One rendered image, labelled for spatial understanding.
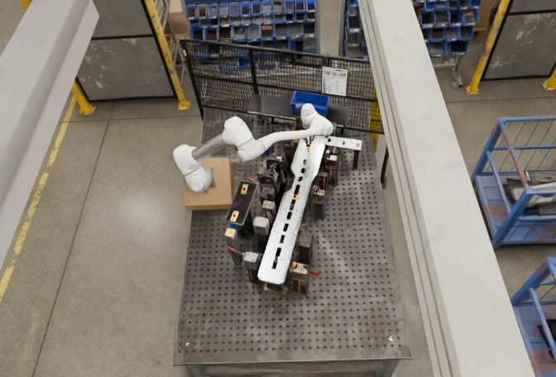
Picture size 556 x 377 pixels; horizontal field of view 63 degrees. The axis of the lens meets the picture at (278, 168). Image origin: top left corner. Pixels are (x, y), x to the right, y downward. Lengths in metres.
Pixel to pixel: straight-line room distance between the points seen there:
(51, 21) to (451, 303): 1.00
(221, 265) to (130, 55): 2.76
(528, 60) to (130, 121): 4.67
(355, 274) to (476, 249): 2.95
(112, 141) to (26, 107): 4.71
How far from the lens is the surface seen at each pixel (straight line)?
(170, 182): 5.07
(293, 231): 3.36
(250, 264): 3.24
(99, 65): 5.63
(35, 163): 1.02
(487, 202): 4.77
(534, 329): 4.32
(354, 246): 3.65
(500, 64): 5.87
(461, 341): 0.57
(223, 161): 3.73
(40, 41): 1.15
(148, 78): 5.61
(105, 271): 4.73
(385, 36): 0.89
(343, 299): 3.46
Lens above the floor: 3.91
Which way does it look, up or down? 52 degrees down
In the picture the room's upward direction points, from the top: 6 degrees counter-clockwise
